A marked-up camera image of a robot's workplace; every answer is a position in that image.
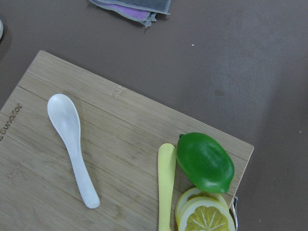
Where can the white ceramic spoon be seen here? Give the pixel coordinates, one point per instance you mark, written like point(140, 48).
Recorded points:
point(65, 119)

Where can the bamboo cutting board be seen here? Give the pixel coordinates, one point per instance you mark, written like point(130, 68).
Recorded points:
point(121, 132)

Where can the yellow plastic knife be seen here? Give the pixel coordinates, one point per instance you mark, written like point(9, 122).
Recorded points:
point(166, 176)

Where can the green lime toy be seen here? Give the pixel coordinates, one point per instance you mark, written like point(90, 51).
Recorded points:
point(204, 161)

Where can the stacked lemon slices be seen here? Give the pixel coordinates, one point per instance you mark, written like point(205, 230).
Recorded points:
point(202, 211)

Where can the grey folded cloth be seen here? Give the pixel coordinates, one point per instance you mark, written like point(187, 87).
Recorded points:
point(153, 6)

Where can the purple cloth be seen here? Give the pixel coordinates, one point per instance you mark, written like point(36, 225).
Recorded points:
point(127, 12)

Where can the cream rabbit tray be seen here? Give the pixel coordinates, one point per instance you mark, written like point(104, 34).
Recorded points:
point(1, 29)

